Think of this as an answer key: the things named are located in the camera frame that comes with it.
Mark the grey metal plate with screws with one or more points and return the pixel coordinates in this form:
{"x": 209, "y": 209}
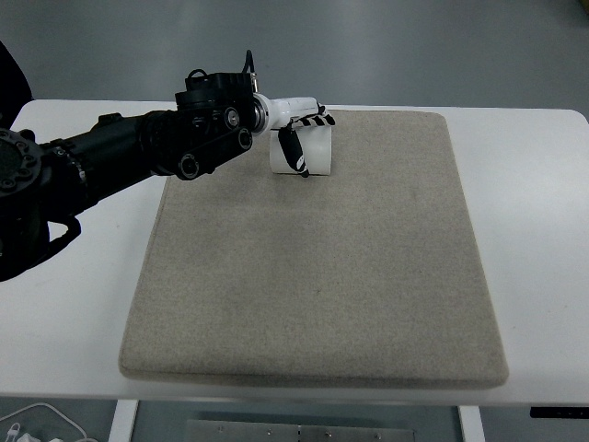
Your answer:
{"x": 299, "y": 433}

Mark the person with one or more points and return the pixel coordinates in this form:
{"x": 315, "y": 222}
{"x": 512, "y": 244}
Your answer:
{"x": 14, "y": 78}

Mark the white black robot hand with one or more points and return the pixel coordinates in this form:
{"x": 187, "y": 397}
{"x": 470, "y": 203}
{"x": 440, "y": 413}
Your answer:
{"x": 290, "y": 107}

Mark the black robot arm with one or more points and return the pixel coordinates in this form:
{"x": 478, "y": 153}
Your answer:
{"x": 119, "y": 147}

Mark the white table leg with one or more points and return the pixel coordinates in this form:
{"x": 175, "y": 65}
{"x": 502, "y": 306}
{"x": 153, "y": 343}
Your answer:
{"x": 470, "y": 426}
{"x": 122, "y": 421}

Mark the white plug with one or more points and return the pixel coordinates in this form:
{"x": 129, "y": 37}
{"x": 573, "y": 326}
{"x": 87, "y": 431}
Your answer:
{"x": 13, "y": 433}

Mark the grey-brown felt mat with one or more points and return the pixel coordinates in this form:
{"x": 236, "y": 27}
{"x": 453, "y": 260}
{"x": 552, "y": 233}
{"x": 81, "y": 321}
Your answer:
{"x": 313, "y": 276}

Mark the white ribbed cup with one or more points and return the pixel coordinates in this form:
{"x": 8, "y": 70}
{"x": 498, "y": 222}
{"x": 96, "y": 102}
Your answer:
{"x": 317, "y": 149}

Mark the black table control panel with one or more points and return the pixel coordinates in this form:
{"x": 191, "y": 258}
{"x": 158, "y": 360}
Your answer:
{"x": 559, "y": 412}

